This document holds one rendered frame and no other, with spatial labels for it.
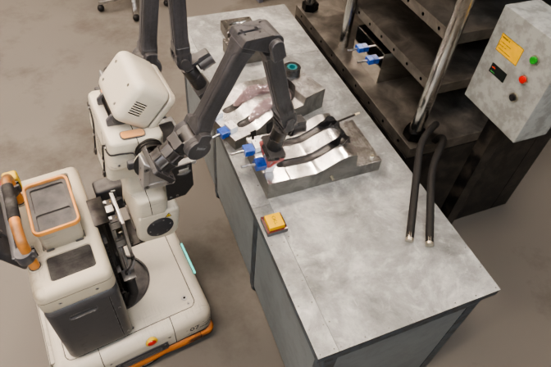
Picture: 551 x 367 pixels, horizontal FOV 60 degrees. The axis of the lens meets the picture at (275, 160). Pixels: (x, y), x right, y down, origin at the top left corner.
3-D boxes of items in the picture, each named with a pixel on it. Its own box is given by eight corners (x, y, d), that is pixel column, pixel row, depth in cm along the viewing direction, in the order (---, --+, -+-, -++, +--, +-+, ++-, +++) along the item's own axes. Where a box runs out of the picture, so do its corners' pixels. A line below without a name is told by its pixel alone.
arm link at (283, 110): (247, 24, 128) (267, 47, 123) (265, 15, 129) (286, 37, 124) (270, 115, 165) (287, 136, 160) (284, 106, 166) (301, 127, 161)
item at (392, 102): (407, 158, 215) (410, 149, 211) (295, 13, 295) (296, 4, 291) (547, 121, 240) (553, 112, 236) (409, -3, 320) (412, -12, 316)
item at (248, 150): (232, 163, 187) (232, 153, 183) (228, 154, 190) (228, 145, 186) (263, 156, 191) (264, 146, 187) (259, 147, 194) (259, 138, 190)
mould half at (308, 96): (234, 150, 201) (235, 131, 193) (202, 115, 214) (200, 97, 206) (321, 106, 224) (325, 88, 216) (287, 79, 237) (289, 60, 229)
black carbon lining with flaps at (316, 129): (277, 173, 185) (279, 156, 178) (262, 144, 195) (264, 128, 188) (355, 153, 195) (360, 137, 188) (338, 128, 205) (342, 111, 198)
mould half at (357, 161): (266, 199, 184) (269, 176, 174) (245, 153, 200) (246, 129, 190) (378, 169, 199) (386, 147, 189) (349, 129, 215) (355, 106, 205)
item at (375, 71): (375, 83, 242) (384, 54, 229) (352, 53, 259) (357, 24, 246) (456, 67, 257) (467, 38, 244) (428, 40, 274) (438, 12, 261)
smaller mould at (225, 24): (227, 43, 255) (227, 33, 251) (220, 29, 263) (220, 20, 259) (257, 38, 260) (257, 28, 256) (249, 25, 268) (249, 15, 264)
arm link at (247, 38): (232, 9, 121) (252, 31, 116) (270, 18, 131) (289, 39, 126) (168, 138, 144) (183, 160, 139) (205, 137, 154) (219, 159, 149)
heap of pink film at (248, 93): (252, 124, 204) (253, 111, 198) (229, 102, 213) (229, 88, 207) (298, 102, 216) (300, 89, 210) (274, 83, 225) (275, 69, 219)
